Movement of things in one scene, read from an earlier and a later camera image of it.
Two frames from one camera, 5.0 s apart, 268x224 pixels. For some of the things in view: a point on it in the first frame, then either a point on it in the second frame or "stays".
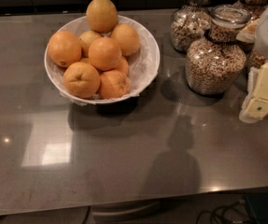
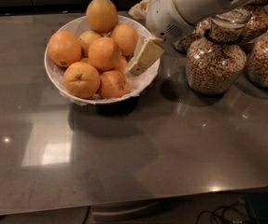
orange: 102,14 stays
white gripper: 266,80 -> 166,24
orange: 63,49 stays
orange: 104,53 stays
